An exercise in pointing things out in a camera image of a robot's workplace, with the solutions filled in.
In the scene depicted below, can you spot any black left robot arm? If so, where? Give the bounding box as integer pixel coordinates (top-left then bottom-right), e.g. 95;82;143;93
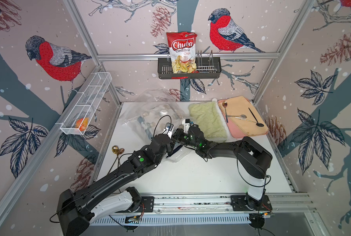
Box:
56;134;174;236

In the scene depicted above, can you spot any white wire mesh basket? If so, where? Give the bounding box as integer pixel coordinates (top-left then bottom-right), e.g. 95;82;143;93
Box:
60;72;112;135

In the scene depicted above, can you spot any orange item in basket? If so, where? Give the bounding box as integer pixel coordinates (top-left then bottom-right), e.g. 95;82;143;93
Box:
75;118;89;132

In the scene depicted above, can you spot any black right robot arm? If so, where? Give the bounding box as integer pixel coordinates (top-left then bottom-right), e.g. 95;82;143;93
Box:
171;125;272;202

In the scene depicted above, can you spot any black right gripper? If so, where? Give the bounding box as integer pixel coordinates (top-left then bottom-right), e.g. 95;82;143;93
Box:
172;129;199;151

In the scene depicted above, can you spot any white vacuum bag valve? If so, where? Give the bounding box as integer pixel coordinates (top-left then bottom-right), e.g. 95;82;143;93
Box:
160;109;168;116

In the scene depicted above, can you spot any black spoon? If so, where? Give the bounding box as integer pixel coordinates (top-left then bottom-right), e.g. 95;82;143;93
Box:
249;108;265;127

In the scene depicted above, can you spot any red cassava chips bag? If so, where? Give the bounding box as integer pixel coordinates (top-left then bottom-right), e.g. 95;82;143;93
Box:
167;32;197;74

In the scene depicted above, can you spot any gold spoon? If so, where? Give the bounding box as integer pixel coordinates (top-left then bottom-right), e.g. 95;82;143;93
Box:
108;145;125;173

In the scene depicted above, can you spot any beige folded cloth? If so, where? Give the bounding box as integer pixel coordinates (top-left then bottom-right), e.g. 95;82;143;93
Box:
219;95;269;137

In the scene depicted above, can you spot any dark grey wall rack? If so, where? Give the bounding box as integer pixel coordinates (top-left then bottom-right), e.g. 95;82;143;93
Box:
158;53;222;80

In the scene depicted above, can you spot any white teal patterned blanket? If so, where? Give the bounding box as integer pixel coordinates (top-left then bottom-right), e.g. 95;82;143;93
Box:
136;102;186;141

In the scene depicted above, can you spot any silver spoon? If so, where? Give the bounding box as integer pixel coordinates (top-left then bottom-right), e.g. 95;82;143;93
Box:
228;114;247;119

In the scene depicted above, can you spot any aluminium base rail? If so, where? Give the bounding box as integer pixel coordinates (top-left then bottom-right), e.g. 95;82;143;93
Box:
142;193;317;215

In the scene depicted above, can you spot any clear plastic vacuum bag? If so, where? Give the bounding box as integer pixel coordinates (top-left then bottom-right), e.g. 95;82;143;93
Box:
122;89;191;145

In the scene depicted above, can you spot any light green fluffy blanket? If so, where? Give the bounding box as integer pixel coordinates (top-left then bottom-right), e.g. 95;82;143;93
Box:
188;101;228;142

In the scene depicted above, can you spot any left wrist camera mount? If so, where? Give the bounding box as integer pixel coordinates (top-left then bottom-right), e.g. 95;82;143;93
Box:
162;123;174;138

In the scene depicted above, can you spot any rainbow metallic spoon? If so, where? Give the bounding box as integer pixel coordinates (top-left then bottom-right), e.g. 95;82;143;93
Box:
222;101;229;123

